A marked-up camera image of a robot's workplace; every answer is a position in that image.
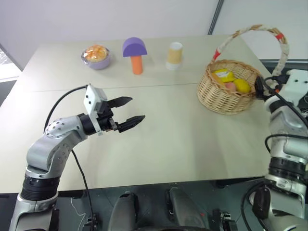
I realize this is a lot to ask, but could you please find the wicker basket with handle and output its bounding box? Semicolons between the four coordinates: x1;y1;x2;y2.
196;24;291;116

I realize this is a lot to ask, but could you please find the purple bowl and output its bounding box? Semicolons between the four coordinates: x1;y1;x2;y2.
80;48;112;71

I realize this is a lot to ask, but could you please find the thin white wire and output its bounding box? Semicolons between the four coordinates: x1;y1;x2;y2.
70;196;84;218

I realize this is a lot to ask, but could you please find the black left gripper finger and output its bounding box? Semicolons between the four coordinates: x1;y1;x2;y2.
117;115;146;133
107;96;133;110

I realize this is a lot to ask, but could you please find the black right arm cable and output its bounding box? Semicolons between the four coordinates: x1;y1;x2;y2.
263;76;308;154

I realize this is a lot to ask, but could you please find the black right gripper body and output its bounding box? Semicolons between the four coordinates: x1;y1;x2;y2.
270;73;290;94

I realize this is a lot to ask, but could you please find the purple half-round block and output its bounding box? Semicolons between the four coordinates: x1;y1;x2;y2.
122;37;148;58

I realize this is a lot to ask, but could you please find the yellow packet in basket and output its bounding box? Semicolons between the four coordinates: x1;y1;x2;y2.
213;69;235;84

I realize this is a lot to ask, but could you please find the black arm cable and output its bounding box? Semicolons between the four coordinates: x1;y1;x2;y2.
43;84;97;231
263;76;308;154

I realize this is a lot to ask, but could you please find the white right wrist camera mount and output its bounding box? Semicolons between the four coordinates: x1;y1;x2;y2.
284;69;308;97

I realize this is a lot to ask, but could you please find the dark vertical wall post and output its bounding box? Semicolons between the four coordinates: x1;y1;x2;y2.
207;0;226;36

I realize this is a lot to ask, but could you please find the beige and white paper cup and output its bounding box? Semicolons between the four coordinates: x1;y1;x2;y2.
165;42;184;71

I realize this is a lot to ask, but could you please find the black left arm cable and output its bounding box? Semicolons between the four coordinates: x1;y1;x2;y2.
43;84;97;231

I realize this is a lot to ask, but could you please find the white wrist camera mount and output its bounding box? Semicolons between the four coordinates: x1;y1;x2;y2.
284;69;308;97
83;84;108;137

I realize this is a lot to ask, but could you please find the small black bracket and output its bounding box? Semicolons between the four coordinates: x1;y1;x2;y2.
82;212;99;231
212;208;239;231

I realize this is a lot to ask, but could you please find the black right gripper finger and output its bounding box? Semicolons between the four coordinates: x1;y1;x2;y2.
255;89;278;101
254;76;272;91

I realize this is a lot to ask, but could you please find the orange cylinder block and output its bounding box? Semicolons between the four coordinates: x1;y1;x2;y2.
130;55;144;76

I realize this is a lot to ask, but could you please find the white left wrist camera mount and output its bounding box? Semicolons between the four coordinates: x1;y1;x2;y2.
83;84;108;137

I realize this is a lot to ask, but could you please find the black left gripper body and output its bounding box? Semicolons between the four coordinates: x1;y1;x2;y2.
97;100;121;133

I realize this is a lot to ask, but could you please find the dark rounded shape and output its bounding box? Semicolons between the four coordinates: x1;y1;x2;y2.
165;187;210;231
108;192;141;231

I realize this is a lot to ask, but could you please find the wrapped orange fruit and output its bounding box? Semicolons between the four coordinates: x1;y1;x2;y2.
82;45;108;63

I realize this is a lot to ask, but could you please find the yellow lemon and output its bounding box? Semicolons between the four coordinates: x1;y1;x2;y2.
233;78;252;94

